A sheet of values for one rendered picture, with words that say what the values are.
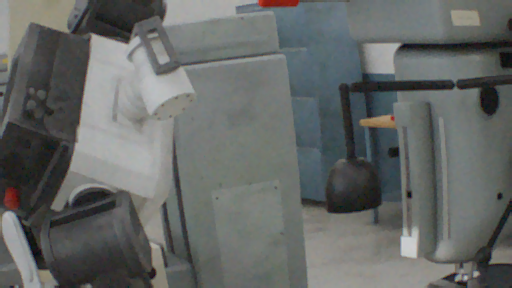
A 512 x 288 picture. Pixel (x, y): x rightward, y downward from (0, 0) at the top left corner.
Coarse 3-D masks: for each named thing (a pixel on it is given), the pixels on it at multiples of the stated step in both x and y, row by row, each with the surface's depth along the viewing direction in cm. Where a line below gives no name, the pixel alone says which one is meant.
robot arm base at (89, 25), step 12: (84, 0) 136; (96, 0) 133; (72, 12) 140; (96, 12) 134; (156, 12) 141; (72, 24) 138; (84, 24) 133; (96, 24) 134; (108, 36) 136; (120, 36) 137
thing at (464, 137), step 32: (416, 64) 118; (448, 64) 112; (480, 64) 111; (416, 96) 119; (448, 96) 113; (480, 96) 111; (448, 128) 113; (480, 128) 112; (448, 160) 114; (480, 160) 112; (448, 192) 115; (480, 192) 113; (448, 224) 116; (480, 224) 114; (448, 256) 117
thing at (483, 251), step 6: (510, 204) 112; (510, 210) 111; (504, 216) 111; (498, 222) 111; (504, 222) 111; (498, 228) 111; (492, 234) 111; (498, 234) 110; (492, 240) 110; (486, 246) 110; (492, 246) 110; (480, 252) 109; (486, 252) 109; (480, 258) 109; (486, 258) 109; (480, 264) 109; (486, 264) 109
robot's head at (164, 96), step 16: (160, 48) 120; (144, 64) 119; (128, 80) 125; (144, 80) 119; (160, 80) 118; (176, 80) 118; (128, 96) 123; (144, 96) 119; (160, 96) 117; (176, 96) 117; (192, 96) 120; (144, 112) 124; (160, 112) 119; (176, 112) 122
